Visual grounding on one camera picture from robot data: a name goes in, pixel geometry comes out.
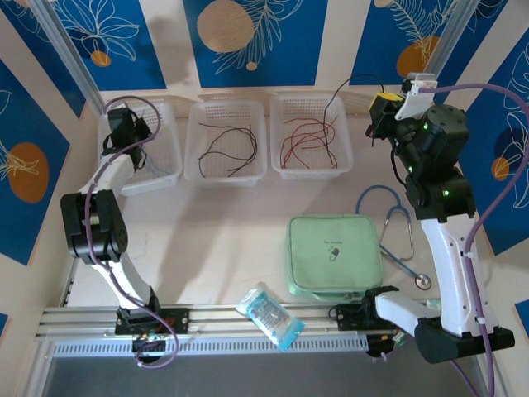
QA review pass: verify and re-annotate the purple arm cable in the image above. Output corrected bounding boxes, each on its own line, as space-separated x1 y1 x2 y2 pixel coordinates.
84 96 179 370
419 82 529 397

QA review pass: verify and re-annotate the white perforated plastic basket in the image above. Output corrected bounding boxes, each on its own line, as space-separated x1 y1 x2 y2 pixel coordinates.
97 100 183 196
183 100 268 189
269 93 355 182

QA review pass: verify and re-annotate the small black controller board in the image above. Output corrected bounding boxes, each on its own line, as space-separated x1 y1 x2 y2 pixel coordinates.
366 332 408 361
131 328 171 355

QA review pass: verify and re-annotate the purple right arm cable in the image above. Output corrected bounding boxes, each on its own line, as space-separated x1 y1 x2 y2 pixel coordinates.
419 82 529 397

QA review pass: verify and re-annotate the green zip pouch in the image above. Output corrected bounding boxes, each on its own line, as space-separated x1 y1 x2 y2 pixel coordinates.
287 213 384 305

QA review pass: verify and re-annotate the blue stethoscope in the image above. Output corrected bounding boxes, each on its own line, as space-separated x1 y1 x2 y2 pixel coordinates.
356 184 433 290

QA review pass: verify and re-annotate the clear blue plastic packet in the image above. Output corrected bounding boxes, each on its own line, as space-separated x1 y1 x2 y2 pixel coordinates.
235 283 306 353

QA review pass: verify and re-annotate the aluminium frame post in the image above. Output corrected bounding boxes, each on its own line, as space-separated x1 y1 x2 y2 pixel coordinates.
423 0 479 84
28 0 104 119

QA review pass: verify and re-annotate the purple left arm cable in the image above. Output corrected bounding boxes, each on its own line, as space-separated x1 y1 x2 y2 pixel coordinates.
84 96 179 370

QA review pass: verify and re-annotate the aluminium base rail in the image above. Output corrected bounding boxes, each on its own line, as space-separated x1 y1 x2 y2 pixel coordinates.
35 304 484 338

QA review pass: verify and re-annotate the grey slotted cable duct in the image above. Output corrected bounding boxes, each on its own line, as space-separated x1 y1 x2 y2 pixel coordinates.
53 333 369 357

